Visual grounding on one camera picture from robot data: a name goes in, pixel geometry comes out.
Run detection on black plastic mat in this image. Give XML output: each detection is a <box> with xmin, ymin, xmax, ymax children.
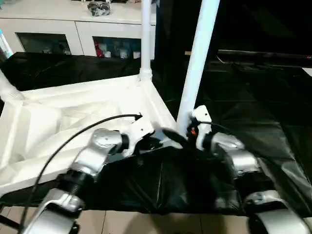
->
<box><xmin>0</xmin><ymin>51</ymin><xmax>312</xmax><ymax>217</ymax></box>

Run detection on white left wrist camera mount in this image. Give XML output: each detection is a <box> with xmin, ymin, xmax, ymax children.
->
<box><xmin>124</xmin><ymin>117</ymin><xmax>156</xmax><ymax>156</ymax></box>

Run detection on white plastic table top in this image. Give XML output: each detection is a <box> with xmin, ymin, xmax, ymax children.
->
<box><xmin>0</xmin><ymin>74</ymin><xmax>186</xmax><ymax>195</ymax></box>

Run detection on black folding table frame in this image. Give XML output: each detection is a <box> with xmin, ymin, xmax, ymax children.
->
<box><xmin>0</xmin><ymin>212</ymin><xmax>20</xmax><ymax>229</ymax></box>

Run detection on black bundle on cabinet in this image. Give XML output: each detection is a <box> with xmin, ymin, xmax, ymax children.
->
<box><xmin>87</xmin><ymin>1</ymin><xmax>112</xmax><ymax>17</ymax></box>

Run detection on white cabinet with glass doors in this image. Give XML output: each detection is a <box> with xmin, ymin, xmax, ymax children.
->
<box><xmin>0</xmin><ymin>0</ymin><xmax>156</xmax><ymax>60</ymax></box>

